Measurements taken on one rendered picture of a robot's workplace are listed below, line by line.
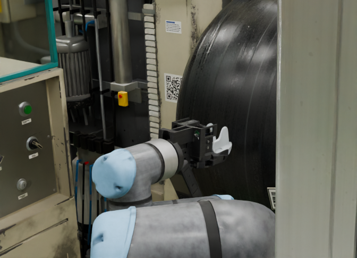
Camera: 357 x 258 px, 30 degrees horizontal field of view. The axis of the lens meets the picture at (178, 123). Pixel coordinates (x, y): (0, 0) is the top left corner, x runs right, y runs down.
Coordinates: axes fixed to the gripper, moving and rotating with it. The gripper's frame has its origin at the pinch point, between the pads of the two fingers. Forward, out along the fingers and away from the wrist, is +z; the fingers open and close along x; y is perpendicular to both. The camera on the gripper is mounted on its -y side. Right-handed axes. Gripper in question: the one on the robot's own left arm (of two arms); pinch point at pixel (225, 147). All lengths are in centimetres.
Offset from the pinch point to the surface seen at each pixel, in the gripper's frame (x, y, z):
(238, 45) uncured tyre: 3.4, 20.1, 7.6
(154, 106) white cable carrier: 39.0, -1.8, 23.1
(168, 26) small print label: 32.3, 20.4, 19.5
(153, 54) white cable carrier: 38.6, 12.5, 21.5
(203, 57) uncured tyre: 10.9, 16.8, 5.4
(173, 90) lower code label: 31.2, 4.2, 21.3
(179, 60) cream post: 29.1, 12.2, 20.5
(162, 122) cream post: 35.5, -5.4, 22.5
